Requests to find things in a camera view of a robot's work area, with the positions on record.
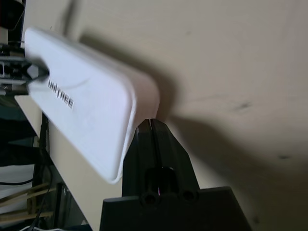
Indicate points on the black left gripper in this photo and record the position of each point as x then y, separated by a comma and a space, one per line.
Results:
12, 69

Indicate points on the white Unitree pencil case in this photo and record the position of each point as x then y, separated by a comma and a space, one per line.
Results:
96, 96

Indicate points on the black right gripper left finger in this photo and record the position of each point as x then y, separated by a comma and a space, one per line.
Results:
137, 154

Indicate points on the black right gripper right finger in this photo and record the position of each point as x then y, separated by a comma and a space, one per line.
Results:
173, 154

